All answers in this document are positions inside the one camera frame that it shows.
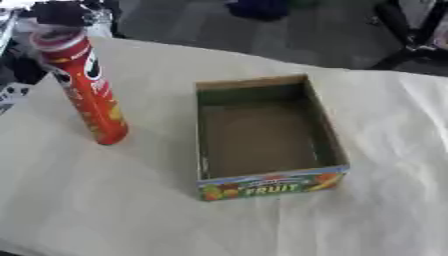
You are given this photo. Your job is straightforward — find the cardboard box with printed front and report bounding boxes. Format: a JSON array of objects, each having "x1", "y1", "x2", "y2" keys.
[{"x1": 192, "y1": 73, "x2": 352, "y2": 202}]

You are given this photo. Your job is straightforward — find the red tall cylindrical can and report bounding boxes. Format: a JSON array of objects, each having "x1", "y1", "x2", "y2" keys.
[{"x1": 29, "y1": 26, "x2": 132, "y2": 146}]

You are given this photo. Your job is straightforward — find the black bulky background object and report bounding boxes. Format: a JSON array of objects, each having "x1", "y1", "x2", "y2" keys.
[{"x1": 29, "y1": 0, "x2": 91, "y2": 28}]

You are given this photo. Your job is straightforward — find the dark blue bag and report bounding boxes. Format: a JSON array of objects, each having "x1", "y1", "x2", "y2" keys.
[{"x1": 222, "y1": 0, "x2": 293, "y2": 22}]

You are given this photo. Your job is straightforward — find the black chair base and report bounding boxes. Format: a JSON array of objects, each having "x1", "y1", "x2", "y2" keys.
[{"x1": 365, "y1": 0, "x2": 448, "y2": 72}]

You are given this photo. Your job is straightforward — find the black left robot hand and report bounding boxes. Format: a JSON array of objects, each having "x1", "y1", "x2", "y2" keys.
[{"x1": 8, "y1": 54, "x2": 74, "y2": 86}]

